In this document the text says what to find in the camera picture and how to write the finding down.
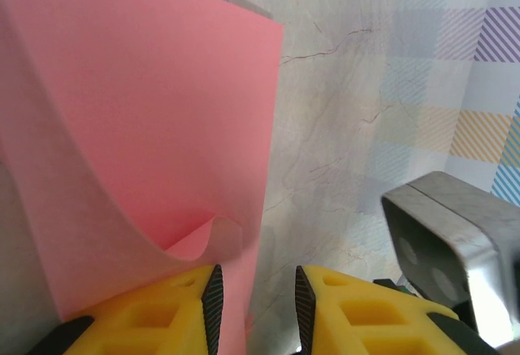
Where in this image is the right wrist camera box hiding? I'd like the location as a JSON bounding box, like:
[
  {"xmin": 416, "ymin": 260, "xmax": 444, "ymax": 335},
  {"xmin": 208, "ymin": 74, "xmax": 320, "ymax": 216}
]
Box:
[{"xmin": 380, "ymin": 171, "xmax": 520, "ymax": 350}]

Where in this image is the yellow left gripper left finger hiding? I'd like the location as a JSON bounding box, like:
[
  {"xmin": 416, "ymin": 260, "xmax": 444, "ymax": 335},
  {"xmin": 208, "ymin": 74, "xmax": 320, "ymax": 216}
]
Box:
[{"xmin": 24, "ymin": 264, "xmax": 223, "ymax": 355}]

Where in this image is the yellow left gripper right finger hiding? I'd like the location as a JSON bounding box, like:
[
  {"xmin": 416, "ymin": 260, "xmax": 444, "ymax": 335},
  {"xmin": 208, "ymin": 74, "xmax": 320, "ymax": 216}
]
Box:
[{"xmin": 295, "ymin": 265, "xmax": 492, "ymax": 355}]

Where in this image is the pink cloth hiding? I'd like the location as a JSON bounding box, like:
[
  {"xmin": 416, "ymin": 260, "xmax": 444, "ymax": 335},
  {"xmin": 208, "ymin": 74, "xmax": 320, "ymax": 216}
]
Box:
[{"xmin": 0, "ymin": 0, "xmax": 285, "ymax": 346}]

